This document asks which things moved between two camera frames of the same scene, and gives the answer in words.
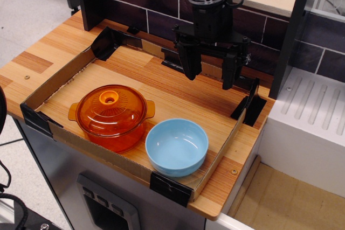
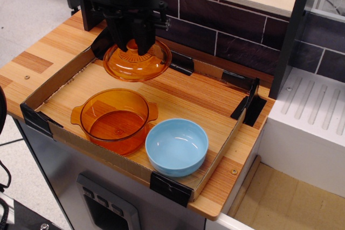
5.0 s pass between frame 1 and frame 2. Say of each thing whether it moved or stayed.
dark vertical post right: stayed
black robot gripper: moved
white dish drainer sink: stayed
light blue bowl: stayed
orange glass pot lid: moved
